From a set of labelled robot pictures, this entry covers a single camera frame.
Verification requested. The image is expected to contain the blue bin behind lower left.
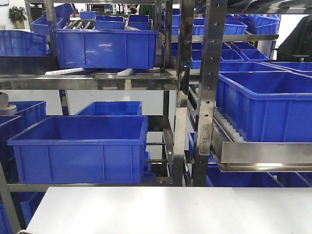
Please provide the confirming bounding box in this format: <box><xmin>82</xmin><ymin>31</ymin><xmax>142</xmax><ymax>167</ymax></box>
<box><xmin>76</xmin><ymin>101</ymin><xmax>142</xmax><ymax>116</ymax></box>

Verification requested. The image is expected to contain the stainless steel shelving rack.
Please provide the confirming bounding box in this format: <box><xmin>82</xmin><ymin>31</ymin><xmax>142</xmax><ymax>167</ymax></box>
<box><xmin>0</xmin><ymin>0</ymin><xmax>312</xmax><ymax>234</ymax></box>

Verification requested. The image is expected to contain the blue bin upper shelf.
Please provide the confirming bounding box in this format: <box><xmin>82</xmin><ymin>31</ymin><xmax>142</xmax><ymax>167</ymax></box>
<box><xmin>54</xmin><ymin>29</ymin><xmax>157</xmax><ymax>69</ymax></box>

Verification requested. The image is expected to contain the large blue bin lower left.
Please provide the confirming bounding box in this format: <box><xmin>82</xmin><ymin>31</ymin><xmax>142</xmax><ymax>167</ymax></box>
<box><xmin>7</xmin><ymin>115</ymin><xmax>148</xmax><ymax>184</ymax></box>

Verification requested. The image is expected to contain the large blue bin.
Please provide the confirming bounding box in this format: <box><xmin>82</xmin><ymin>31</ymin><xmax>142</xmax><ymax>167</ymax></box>
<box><xmin>7</xmin><ymin>115</ymin><xmax>148</xmax><ymax>184</ymax></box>
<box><xmin>216</xmin><ymin>72</ymin><xmax>312</xmax><ymax>142</ymax></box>

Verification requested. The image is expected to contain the large blue bin right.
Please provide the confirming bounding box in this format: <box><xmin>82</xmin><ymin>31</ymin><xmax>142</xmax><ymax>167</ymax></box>
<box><xmin>216</xmin><ymin>72</ymin><xmax>312</xmax><ymax>142</ymax></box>

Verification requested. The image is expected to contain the blue crate far left top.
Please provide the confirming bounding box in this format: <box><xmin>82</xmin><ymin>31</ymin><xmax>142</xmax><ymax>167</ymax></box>
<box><xmin>0</xmin><ymin>30</ymin><xmax>47</xmax><ymax>57</ymax></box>

